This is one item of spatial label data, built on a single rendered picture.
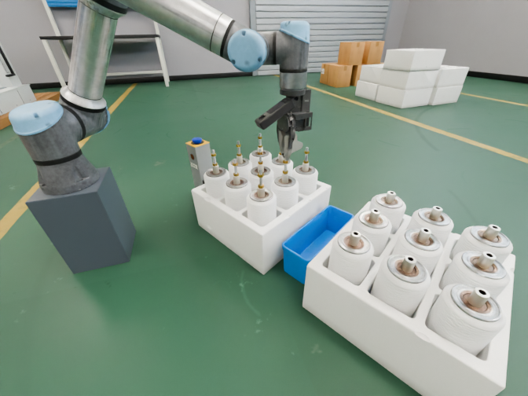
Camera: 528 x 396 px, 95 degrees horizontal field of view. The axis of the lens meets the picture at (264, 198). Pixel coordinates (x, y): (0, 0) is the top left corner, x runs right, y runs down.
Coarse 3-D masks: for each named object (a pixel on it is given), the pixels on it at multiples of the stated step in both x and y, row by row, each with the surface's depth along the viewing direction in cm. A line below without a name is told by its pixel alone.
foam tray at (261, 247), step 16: (192, 192) 94; (320, 192) 90; (208, 208) 90; (224, 208) 83; (304, 208) 85; (320, 208) 95; (208, 224) 96; (224, 224) 86; (240, 224) 78; (256, 224) 76; (272, 224) 76; (288, 224) 81; (304, 224) 90; (224, 240) 92; (240, 240) 83; (256, 240) 75; (272, 240) 77; (240, 256) 88; (256, 256) 79; (272, 256) 81
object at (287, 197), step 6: (276, 186) 82; (294, 186) 81; (276, 192) 82; (282, 192) 81; (288, 192) 81; (294, 192) 82; (282, 198) 82; (288, 198) 82; (294, 198) 83; (282, 204) 84; (288, 204) 84; (294, 204) 85
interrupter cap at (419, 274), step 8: (392, 256) 54; (400, 256) 54; (392, 264) 52; (400, 264) 52; (416, 264) 52; (392, 272) 50; (400, 272) 50; (416, 272) 50; (424, 272) 50; (408, 280) 48; (416, 280) 48
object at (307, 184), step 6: (294, 174) 90; (300, 174) 88; (312, 174) 88; (300, 180) 88; (306, 180) 88; (312, 180) 88; (300, 186) 90; (306, 186) 89; (312, 186) 90; (300, 192) 91; (306, 192) 91; (312, 192) 92
